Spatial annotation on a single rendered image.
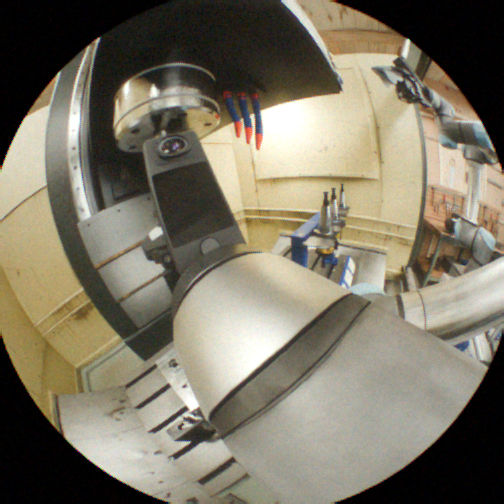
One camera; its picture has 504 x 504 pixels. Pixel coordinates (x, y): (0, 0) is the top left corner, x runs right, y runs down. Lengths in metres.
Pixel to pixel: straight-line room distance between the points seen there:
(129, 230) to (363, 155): 1.25
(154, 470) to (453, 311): 0.93
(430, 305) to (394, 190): 0.99
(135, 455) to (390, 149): 1.93
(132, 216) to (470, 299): 0.79
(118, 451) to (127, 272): 0.83
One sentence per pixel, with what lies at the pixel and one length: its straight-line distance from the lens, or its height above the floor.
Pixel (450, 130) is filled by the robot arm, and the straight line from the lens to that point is 0.69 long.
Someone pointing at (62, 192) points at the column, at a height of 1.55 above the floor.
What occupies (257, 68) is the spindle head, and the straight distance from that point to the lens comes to 0.34.
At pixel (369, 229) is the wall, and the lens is 1.16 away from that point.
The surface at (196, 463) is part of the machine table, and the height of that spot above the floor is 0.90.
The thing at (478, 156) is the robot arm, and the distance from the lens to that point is 1.04.
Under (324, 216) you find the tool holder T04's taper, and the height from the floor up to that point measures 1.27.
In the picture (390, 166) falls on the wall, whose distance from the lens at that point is 1.13.
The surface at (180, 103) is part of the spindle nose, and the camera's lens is 0.20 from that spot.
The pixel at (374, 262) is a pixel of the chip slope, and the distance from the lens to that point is 1.18.
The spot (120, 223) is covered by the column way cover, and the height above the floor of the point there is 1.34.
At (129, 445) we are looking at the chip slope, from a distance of 0.93.
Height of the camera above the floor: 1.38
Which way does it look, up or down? 27 degrees down
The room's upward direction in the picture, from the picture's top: 9 degrees counter-clockwise
